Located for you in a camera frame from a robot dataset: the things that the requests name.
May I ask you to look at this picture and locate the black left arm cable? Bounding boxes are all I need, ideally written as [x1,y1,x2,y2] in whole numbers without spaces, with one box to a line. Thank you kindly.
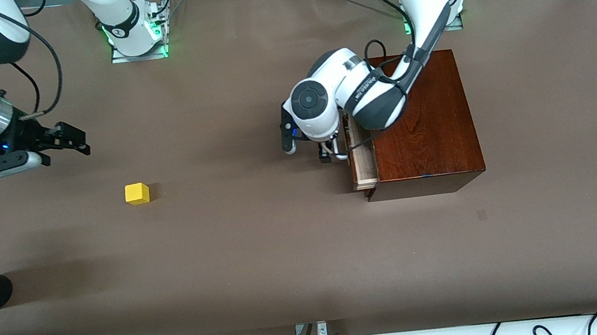
[335,1,467,154]

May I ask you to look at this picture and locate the dark brown wooden cabinet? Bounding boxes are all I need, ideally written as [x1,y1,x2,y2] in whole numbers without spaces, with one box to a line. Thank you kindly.
[348,47,488,203]

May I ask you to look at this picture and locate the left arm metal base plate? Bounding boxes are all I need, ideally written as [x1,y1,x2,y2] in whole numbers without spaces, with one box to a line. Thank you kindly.
[402,3,464,37]

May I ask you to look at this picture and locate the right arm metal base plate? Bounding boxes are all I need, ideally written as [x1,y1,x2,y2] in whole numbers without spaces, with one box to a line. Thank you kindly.
[107,14,171,65]

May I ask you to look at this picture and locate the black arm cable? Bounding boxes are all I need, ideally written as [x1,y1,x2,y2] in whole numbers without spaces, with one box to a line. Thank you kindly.
[0,0,68,121]
[335,1,467,154]

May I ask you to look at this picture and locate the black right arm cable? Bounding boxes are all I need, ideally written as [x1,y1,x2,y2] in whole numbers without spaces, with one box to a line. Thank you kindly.
[0,0,68,121]

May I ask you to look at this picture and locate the yellow block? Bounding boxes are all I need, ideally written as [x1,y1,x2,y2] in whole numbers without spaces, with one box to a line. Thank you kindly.
[124,182,151,207]

